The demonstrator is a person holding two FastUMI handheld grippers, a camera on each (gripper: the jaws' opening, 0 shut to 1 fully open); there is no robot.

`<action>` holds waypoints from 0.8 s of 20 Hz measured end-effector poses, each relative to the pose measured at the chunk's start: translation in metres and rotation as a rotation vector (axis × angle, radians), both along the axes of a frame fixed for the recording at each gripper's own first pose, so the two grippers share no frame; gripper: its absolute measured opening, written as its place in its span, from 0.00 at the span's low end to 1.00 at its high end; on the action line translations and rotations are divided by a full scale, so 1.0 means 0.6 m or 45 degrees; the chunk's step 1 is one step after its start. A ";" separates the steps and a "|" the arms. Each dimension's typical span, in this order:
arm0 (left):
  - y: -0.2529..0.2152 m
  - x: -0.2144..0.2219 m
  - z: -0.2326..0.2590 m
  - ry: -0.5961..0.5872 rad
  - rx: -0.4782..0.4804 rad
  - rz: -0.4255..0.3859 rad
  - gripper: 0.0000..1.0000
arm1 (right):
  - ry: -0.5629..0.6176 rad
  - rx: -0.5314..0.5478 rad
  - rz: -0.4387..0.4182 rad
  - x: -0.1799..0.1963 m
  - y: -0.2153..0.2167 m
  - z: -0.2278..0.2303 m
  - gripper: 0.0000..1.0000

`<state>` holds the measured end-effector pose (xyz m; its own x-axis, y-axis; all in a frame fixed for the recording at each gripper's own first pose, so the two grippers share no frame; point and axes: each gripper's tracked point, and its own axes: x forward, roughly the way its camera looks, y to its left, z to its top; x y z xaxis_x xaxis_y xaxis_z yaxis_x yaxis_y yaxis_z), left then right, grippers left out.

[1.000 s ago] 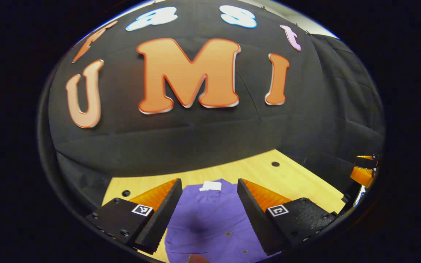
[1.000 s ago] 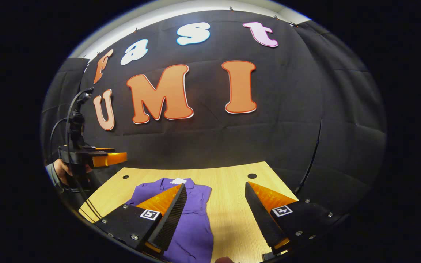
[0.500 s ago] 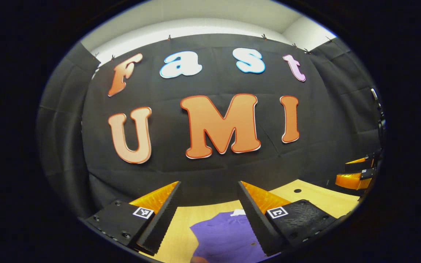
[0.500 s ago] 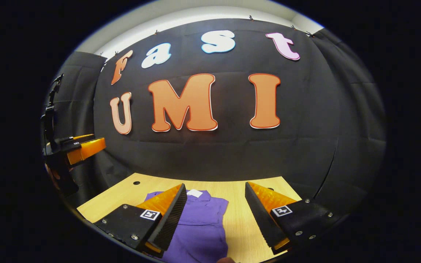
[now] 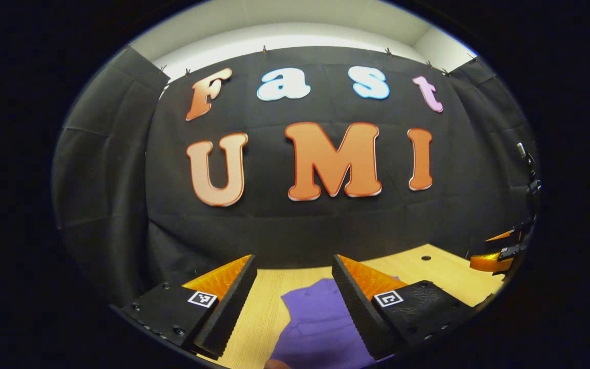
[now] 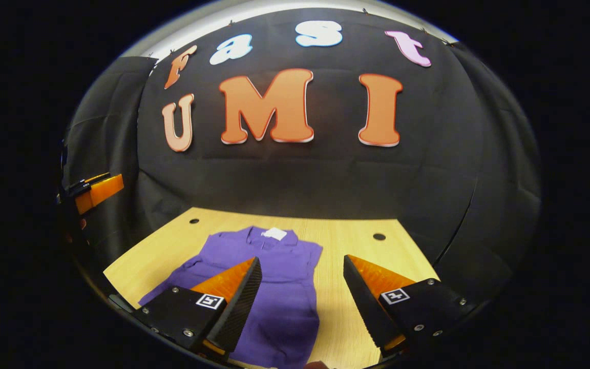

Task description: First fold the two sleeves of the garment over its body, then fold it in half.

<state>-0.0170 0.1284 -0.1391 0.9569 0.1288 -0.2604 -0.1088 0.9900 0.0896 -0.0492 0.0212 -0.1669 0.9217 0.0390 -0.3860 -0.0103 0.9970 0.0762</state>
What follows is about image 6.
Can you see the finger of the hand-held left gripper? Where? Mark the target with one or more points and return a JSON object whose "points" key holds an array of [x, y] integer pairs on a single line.
{"points": [[100, 192]]}

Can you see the purple knitted cardigan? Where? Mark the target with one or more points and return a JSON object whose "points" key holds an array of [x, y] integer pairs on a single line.
{"points": [[285, 287]]}

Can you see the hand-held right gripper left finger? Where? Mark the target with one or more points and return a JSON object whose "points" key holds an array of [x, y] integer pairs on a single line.
{"points": [[238, 307]]}

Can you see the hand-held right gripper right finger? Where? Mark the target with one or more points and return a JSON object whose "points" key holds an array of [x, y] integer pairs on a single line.
{"points": [[366, 302]]}

